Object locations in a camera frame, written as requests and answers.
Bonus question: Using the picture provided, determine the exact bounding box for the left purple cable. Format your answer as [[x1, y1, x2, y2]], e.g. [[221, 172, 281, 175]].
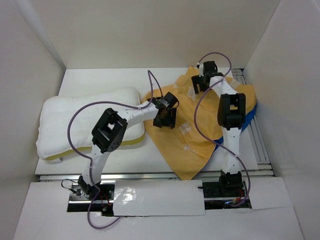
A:
[[67, 69, 166, 230]]

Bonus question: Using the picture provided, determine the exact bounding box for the orange pillowcase with blue back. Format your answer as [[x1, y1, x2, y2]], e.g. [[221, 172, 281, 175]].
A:
[[140, 65, 258, 181]]

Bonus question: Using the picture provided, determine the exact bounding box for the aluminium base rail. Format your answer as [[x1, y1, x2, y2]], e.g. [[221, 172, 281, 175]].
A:
[[39, 169, 275, 182]]

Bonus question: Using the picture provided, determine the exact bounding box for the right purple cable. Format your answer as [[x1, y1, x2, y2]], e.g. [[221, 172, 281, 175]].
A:
[[193, 52, 251, 207]]

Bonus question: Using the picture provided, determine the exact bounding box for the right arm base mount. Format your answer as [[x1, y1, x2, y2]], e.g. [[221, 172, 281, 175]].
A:
[[197, 180, 252, 210]]

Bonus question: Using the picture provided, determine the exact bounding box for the white pillow with yellow edge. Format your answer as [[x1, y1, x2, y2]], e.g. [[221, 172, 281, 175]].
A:
[[36, 87, 140, 160]]

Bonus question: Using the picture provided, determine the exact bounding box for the aluminium side rail frame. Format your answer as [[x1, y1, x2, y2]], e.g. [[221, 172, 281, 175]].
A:
[[231, 68, 276, 177]]

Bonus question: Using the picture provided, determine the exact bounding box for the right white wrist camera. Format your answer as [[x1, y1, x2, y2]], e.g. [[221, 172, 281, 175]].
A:
[[196, 62, 204, 76]]

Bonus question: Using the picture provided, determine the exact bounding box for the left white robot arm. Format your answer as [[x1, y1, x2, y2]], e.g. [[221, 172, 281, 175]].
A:
[[78, 92, 179, 200]]

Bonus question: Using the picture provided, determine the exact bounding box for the purple cable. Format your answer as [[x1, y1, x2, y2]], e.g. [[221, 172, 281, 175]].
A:
[[67, 69, 166, 230], [193, 52, 251, 207]]

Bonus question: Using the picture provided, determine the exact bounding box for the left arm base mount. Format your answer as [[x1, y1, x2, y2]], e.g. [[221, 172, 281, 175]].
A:
[[61, 178, 115, 217]]

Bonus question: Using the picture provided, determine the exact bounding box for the white cover plate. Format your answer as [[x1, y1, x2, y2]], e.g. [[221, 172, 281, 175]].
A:
[[113, 180, 206, 217]]

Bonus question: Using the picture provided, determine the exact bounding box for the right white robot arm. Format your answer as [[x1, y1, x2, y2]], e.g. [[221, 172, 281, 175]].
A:
[[191, 61, 246, 196]]

